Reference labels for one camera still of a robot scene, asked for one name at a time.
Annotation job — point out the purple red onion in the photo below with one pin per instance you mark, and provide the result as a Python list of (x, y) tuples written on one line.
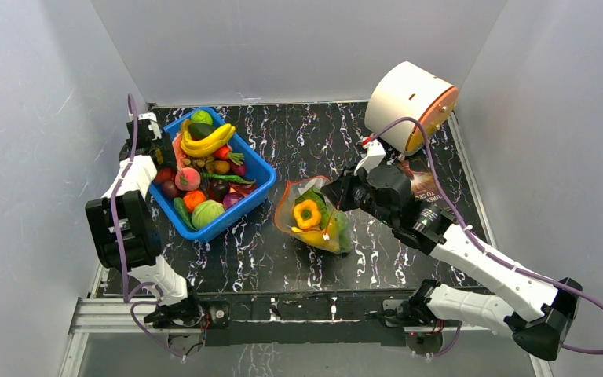
[(231, 199)]

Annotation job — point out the green leaf vegetable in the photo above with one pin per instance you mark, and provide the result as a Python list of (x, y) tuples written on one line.
[(330, 216)]

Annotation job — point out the yellow banana bunch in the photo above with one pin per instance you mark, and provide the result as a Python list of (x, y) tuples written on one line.
[(208, 145)]

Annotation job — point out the green chili pepper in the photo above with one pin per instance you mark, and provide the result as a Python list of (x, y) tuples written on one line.
[(227, 177)]

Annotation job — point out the orange carrot green stems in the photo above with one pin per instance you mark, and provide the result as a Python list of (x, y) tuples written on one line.
[(227, 154)]

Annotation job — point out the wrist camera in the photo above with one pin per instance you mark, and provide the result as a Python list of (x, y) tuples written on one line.
[(149, 120), (374, 154)]

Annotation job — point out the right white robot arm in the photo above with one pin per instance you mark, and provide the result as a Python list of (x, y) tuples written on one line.
[(535, 314)]

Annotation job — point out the clear zip top bag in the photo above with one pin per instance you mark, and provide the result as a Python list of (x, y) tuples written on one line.
[(283, 217)]

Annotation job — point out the dark book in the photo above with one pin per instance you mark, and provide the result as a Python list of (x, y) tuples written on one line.
[(422, 182)]

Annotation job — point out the orange tangerine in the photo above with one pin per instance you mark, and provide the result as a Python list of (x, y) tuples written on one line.
[(193, 199)]

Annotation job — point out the green cucumber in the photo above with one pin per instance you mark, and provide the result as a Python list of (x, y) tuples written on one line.
[(183, 213)]

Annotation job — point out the yellow bell pepper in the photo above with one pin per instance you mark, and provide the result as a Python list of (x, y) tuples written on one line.
[(307, 214)]

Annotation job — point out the pale green cabbage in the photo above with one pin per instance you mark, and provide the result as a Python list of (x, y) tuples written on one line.
[(206, 212)]

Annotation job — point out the purple sweet potato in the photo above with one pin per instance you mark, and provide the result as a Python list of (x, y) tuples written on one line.
[(238, 169)]

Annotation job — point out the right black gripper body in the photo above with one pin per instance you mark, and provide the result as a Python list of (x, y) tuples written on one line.
[(336, 188)]

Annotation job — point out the green avocado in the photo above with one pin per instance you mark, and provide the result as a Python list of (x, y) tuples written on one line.
[(199, 131)]

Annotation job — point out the brown kiwi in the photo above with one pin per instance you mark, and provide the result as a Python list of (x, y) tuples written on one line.
[(221, 167)]

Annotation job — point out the dark purple plum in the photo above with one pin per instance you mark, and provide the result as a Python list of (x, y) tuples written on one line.
[(217, 189)]

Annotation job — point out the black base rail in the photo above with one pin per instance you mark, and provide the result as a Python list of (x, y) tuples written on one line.
[(314, 317)]

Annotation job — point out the pink peach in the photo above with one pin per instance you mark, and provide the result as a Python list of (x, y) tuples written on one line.
[(187, 179)]

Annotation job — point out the white cylindrical container orange lid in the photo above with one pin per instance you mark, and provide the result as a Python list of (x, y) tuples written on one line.
[(410, 91)]

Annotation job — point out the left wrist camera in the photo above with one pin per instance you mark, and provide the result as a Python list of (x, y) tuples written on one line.
[(149, 120)]

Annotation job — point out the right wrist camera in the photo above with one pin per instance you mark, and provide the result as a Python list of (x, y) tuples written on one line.
[(374, 154)]

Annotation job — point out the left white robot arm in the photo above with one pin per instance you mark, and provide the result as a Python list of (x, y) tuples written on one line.
[(123, 232)]

